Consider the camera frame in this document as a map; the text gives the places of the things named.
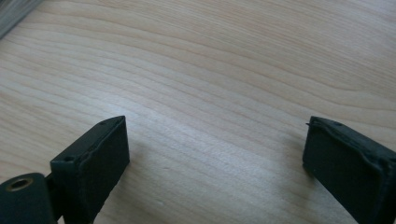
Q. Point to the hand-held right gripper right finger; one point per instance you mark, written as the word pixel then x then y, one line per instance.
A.
pixel 348 168

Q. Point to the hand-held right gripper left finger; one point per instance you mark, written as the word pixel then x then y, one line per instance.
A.
pixel 93 165

